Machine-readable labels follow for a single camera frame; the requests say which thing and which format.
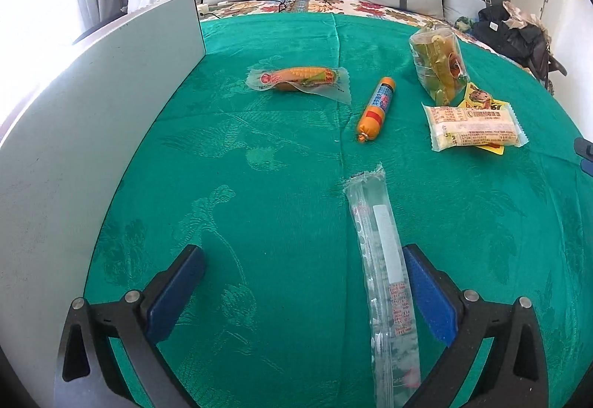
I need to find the clear mixed snack bag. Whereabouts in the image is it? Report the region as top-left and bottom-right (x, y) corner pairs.
(409, 23), (469, 106)

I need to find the white wafer bar packet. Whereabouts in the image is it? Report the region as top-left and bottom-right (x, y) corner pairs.
(423, 103), (529, 152)

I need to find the floral bed sheet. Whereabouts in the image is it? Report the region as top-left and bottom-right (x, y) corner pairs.
(198, 0), (493, 50)

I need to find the white cardboard box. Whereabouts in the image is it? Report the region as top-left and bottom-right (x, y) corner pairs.
(1, 0), (205, 407)

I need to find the pile of dark clothes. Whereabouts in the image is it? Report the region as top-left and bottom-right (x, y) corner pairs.
(470, 0), (567, 93)

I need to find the green tablecloth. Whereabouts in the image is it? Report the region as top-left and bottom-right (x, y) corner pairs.
(85, 26), (592, 407)

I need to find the clear long stick packet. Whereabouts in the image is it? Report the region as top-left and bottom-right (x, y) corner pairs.
(344, 165), (421, 407)

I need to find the orange sausage stick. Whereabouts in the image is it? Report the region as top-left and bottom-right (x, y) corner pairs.
(356, 76), (396, 143)

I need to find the corn sausage packet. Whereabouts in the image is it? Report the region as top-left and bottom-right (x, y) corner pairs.
(246, 66), (352, 105)

